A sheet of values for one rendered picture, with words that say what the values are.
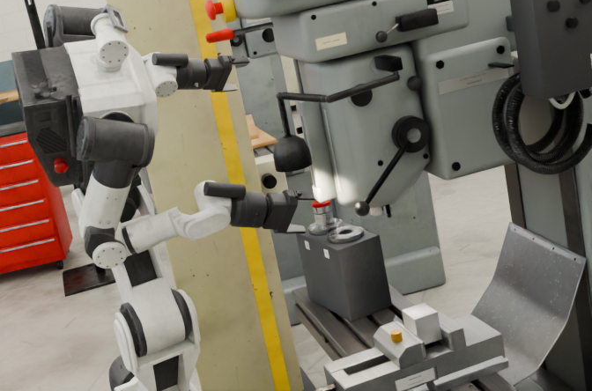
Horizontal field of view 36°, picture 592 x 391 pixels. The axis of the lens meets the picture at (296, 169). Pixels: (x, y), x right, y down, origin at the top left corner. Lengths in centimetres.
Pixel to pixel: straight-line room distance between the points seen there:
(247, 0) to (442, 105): 43
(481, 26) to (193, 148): 192
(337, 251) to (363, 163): 42
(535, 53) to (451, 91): 26
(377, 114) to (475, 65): 21
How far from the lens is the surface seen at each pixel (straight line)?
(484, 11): 181
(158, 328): 230
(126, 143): 195
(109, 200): 203
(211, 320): 373
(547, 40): 158
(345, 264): 215
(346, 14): 169
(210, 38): 184
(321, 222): 226
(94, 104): 205
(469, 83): 179
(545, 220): 207
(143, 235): 214
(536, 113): 199
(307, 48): 167
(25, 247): 641
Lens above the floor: 185
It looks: 14 degrees down
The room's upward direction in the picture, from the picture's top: 11 degrees counter-clockwise
